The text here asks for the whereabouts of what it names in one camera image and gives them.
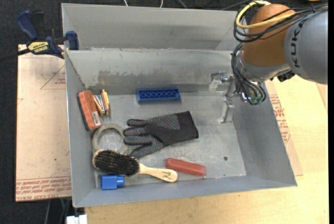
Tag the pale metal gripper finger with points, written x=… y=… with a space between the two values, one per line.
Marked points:
x=217 y=78
x=228 y=110

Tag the grey metal bin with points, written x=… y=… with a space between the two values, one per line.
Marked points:
x=214 y=144

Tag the black dotted work glove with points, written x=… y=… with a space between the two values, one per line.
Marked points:
x=177 y=127

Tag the blue perforated flat block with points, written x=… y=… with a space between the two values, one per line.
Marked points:
x=158 y=95

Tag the red-brown flat block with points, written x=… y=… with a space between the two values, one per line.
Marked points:
x=185 y=166

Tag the wooden spring clip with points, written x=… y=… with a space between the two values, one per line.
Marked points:
x=104 y=103

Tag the wooden hairbrush black bristles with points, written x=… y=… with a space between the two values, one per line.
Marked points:
x=117 y=163

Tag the orange board eraser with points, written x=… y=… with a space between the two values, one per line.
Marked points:
x=89 y=109

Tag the small blue toy block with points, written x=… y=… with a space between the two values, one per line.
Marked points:
x=109 y=182

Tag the brown cardboard board red print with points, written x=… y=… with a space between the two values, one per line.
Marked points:
x=39 y=118

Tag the black cylinder on white bracket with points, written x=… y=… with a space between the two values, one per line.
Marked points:
x=285 y=77

